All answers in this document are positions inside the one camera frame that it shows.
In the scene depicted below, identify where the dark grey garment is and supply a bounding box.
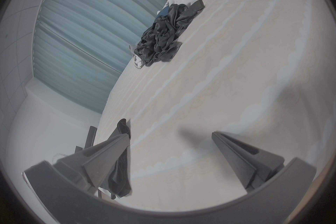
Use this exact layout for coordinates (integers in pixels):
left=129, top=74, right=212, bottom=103
left=106, top=118, right=133, bottom=200

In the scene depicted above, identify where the bed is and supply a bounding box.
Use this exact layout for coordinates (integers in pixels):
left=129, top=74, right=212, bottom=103
left=94, top=0, right=334, bottom=209

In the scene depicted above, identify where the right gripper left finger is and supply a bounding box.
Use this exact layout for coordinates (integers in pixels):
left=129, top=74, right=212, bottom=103
left=56, top=134, right=131, bottom=188

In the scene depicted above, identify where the pile of clothes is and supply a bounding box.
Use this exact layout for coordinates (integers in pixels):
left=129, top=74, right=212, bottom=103
left=129, top=0, right=206, bottom=69

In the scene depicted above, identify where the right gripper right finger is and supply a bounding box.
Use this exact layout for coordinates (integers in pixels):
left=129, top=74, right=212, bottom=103
left=211, top=132, right=286, bottom=190

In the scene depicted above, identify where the blue-green curtain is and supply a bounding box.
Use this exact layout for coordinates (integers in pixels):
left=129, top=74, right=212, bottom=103
left=31, top=22, right=124, bottom=115
left=37, top=0, right=172, bottom=72

